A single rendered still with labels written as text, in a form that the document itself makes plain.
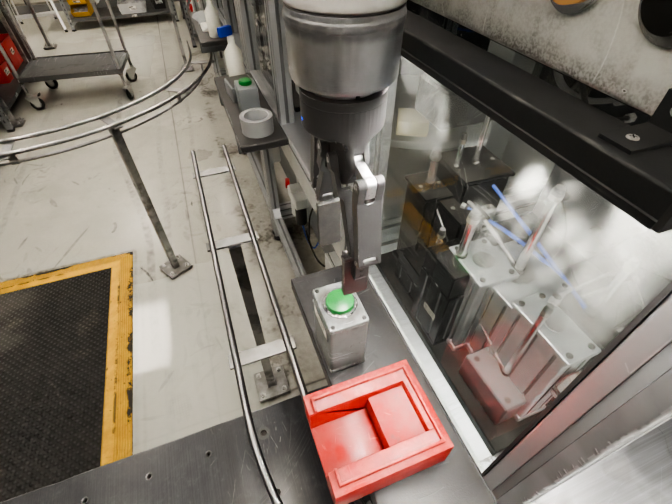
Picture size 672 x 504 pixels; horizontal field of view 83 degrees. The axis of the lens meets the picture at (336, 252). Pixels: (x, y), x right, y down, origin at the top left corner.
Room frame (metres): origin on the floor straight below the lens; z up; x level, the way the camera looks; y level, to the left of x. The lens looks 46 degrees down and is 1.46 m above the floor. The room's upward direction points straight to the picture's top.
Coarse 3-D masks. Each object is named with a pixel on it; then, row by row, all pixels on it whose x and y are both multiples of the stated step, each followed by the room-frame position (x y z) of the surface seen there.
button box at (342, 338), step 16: (320, 288) 0.35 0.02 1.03; (336, 288) 0.35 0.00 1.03; (320, 304) 0.32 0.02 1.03; (320, 320) 0.31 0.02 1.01; (336, 320) 0.29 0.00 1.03; (352, 320) 0.29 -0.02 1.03; (368, 320) 0.29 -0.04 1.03; (320, 336) 0.32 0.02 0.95; (336, 336) 0.28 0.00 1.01; (352, 336) 0.29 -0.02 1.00; (336, 352) 0.28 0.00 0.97; (352, 352) 0.29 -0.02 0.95; (336, 368) 0.28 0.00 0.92
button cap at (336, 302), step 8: (328, 296) 0.33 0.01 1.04; (336, 296) 0.33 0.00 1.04; (344, 296) 0.33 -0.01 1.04; (352, 296) 0.33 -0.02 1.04; (328, 304) 0.31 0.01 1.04; (336, 304) 0.31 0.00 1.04; (344, 304) 0.31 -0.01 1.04; (352, 304) 0.31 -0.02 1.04; (336, 312) 0.30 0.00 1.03; (344, 312) 0.30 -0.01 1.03
